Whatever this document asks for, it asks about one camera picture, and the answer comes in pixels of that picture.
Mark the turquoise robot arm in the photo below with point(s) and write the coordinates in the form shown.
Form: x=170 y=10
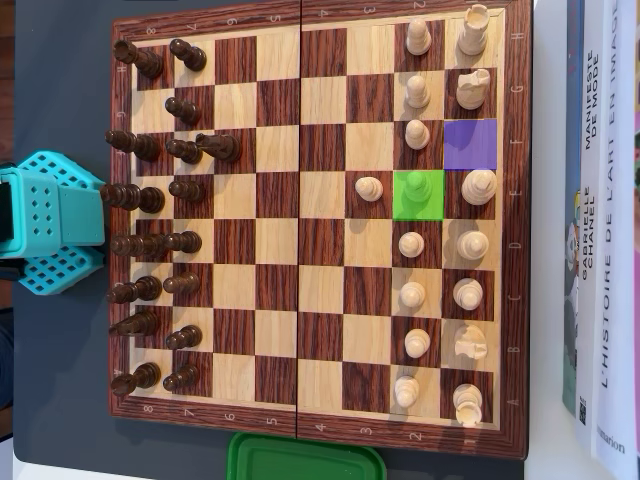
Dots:
x=65 y=220

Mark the white wooden king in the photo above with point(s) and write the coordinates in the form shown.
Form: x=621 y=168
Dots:
x=479 y=187

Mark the white wooden queen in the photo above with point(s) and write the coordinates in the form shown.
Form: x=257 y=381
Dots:
x=472 y=245

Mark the wooden folding chess board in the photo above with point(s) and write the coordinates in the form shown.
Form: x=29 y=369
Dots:
x=280 y=240

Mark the white art history book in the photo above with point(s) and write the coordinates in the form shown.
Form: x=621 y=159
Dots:
x=612 y=250

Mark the dark wooden knight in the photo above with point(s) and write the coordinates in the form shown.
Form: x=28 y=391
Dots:
x=222 y=146
x=137 y=324

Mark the dark wooden rook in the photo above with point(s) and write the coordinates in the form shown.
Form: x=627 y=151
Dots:
x=137 y=378
x=142 y=61

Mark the dark wooden bishop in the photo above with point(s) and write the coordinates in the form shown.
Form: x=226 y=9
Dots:
x=137 y=289
x=137 y=145

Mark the white wooden rook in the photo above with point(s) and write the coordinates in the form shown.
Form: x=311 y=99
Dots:
x=472 y=35
x=467 y=402

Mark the dark wooden pawn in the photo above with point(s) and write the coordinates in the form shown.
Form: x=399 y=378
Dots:
x=185 y=337
x=185 y=242
x=181 y=377
x=182 y=283
x=190 y=56
x=187 y=191
x=184 y=151
x=184 y=111

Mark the white wooden knight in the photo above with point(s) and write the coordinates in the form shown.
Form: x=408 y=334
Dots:
x=470 y=92
x=469 y=342

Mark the dark wooden queen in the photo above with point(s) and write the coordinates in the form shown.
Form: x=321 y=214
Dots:
x=135 y=245

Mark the green plastic container lid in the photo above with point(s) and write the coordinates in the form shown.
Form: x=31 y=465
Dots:
x=300 y=460

